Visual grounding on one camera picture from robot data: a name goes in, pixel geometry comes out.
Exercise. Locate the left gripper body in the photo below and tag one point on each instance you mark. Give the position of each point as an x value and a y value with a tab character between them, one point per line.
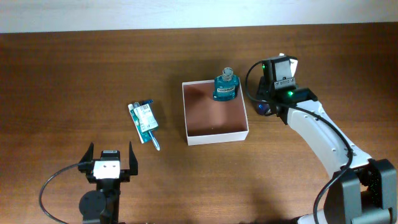
125	176

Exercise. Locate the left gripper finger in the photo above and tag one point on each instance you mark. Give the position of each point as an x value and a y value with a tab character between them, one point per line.
133	163
88	156

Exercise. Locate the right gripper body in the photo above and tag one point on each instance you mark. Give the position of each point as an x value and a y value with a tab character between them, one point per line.
264	89

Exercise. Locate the clear spray bottle blue liquid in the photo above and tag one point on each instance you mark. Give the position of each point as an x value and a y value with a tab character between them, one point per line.
263	109

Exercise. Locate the blue white toothbrush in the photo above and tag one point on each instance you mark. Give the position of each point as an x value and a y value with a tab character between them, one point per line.
153	139

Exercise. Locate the teal mouthwash bottle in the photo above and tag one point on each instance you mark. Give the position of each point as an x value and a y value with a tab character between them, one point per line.
226	85

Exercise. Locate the green white floss packet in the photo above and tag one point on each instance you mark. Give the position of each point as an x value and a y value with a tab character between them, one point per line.
146	118

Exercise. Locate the blue disposable razor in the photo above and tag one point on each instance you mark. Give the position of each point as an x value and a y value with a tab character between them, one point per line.
144	102

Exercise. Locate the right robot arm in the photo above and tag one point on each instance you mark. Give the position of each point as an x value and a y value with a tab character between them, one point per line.
360	189

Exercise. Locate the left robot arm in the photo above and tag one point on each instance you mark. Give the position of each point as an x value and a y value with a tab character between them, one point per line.
101	205

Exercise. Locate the white teal toothpaste tube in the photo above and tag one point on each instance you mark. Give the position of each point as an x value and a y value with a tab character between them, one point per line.
144	137

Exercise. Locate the white cardboard box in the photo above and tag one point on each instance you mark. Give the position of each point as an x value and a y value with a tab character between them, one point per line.
208	121

